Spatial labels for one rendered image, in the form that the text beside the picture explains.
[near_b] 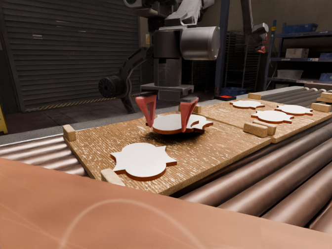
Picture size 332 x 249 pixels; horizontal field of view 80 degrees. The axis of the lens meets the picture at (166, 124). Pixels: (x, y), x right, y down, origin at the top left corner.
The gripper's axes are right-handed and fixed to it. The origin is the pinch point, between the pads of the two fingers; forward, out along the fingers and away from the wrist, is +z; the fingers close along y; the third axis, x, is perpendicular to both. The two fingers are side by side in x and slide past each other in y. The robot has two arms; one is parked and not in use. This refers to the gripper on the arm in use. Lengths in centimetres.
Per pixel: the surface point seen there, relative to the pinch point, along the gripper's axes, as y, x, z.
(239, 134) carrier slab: -15.3, -12.4, 4.1
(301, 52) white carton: -103, -499, -33
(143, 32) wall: 293, -508, -89
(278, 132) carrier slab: -24.9, -18.6, 3.9
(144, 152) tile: 1.3, 8.3, 3.4
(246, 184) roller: -18.2, 4.9, 7.5
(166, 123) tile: 1.1, -2.1, 0.3
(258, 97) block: -20, -62, 2
